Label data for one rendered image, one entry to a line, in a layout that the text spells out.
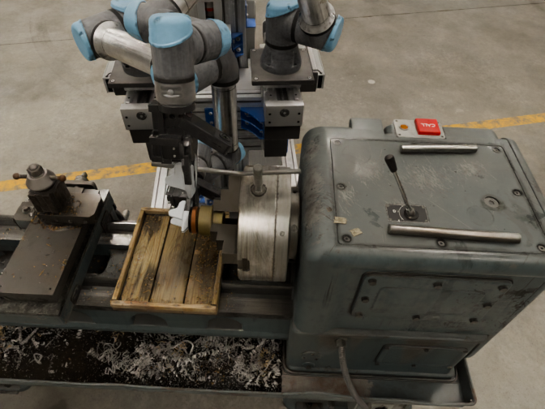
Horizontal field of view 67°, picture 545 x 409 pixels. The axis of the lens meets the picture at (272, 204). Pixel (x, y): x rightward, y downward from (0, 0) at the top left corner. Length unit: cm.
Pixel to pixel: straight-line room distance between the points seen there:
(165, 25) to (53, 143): 262
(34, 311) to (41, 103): 263
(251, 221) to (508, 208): 60
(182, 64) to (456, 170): 72
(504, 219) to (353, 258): 37
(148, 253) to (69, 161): 187
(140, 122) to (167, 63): 77
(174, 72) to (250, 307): 72
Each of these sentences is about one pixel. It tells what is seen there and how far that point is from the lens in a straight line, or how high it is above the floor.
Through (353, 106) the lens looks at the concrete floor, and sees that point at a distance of 345.
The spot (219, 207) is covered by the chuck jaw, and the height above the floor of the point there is 112.
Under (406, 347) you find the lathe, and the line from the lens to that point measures 135.
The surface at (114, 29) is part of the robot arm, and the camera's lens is 140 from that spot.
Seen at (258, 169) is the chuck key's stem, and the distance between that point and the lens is 94.
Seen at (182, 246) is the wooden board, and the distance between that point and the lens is 135.
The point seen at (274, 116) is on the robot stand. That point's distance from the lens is 149.
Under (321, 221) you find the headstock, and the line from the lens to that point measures 94.
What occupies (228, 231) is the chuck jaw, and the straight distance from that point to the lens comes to 109.
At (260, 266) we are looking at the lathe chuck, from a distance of 103.
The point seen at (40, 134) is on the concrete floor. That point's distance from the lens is 346.
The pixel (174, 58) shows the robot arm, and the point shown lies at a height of 159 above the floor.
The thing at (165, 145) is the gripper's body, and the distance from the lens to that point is 84.
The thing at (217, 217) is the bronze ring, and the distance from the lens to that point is 112.
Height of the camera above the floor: 198
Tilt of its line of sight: 49 degrees down
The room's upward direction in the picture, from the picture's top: 2 degrees clockwise
